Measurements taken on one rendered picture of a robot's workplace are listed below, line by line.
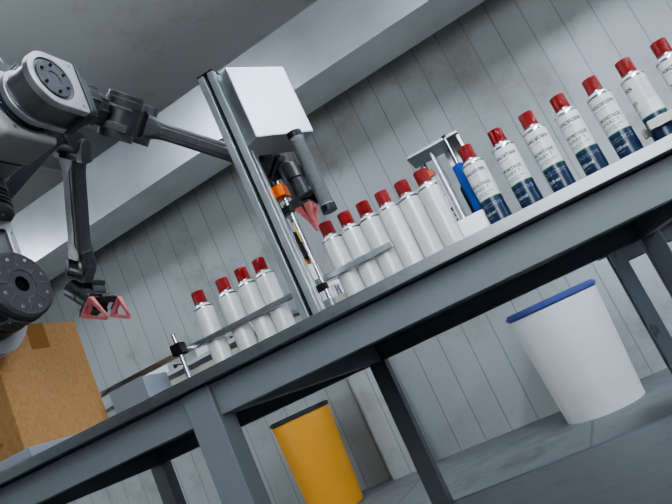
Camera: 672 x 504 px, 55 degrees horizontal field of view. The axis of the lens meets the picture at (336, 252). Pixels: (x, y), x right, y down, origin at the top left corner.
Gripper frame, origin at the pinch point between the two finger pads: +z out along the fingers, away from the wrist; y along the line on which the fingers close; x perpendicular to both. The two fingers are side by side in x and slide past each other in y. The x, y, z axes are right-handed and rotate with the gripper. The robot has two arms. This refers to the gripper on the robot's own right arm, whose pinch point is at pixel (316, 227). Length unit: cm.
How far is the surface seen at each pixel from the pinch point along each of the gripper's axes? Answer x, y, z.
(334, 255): 17.5, -5.6, 12.6
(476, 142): -311, -56, -76
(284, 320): 17.3, 12.8, 20.8
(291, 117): 23.1, -12.1, -20.6
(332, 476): -270, 136, 91
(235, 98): 32.2, -4.3, -27.7
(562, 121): 18, -64, 11
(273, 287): 16.7, 12.1, 12.2
